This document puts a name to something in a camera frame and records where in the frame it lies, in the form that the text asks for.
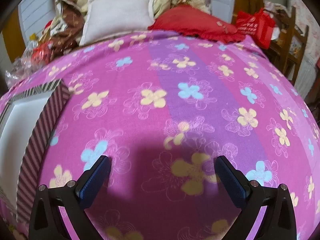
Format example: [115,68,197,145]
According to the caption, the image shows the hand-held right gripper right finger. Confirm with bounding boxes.
[215,155,298,240]

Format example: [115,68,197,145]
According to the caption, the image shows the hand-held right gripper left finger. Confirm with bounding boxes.
[29,155,112,240]

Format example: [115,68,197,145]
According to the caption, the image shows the striped cardboard box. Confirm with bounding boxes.
[0,78,72,227]

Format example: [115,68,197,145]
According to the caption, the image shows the pink floral bedsheet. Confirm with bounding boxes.
[0,29,320,240]

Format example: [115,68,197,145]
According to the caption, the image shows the clear plastic bags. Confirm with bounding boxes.
[5,40,50,85]

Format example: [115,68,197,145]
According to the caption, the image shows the red shiny foil bag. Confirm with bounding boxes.
[32,42,55,63]

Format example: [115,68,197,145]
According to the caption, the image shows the wooden chair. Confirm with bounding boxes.
[270,6,310,85]

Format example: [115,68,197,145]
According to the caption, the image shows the red plastic bag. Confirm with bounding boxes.
[236,8,275,50]

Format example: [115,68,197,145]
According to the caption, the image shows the red cushion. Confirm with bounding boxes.
[148,4,247,43]

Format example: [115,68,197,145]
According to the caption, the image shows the white pillow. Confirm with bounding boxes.
[79,0,156,46]

